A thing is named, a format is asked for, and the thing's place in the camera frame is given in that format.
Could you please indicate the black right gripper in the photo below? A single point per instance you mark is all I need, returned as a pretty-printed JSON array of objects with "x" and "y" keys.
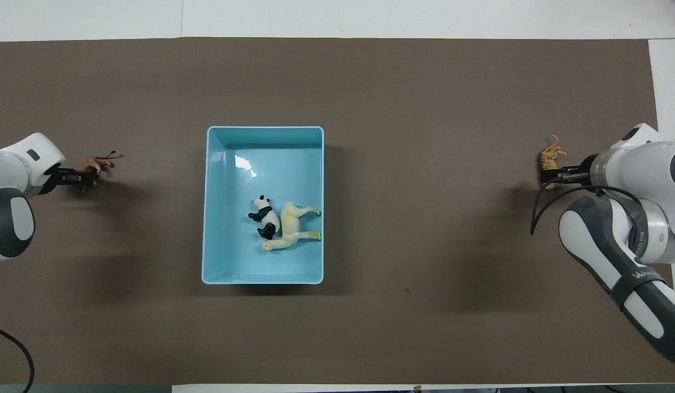
[{"x": 588, "y": 169}]

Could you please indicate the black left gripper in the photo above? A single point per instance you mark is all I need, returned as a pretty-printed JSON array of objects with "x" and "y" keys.
[{"x": 56, "y": 177}]

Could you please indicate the orange striped tiger toy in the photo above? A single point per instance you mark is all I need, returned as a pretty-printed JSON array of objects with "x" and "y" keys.
[{"x": 549, "y": 157}]

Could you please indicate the brown horse toy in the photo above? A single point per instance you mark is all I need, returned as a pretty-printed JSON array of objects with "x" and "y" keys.
[{"x": 100, "y": 162}]

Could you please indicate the black and white panda toy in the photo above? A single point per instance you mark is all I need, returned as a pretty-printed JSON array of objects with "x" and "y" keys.
[{"x": 269, "y": 218}]

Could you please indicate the cream llama toy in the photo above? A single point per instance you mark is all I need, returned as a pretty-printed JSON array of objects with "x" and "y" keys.
[{"x": 291, "y": 224}]

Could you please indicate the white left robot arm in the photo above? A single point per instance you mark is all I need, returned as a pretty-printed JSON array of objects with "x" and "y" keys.
[{"x": 10, "y": 164}]

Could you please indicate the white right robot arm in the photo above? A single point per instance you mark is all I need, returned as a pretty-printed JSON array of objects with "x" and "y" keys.
[{"x": 653, "y": 174}]

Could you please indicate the light blue storage box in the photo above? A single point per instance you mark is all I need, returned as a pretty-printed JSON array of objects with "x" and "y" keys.
[{"x": 233, "y": 180}]

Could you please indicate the brown table mat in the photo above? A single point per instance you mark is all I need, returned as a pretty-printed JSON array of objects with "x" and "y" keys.
[{"x": 424, "y": 82}]

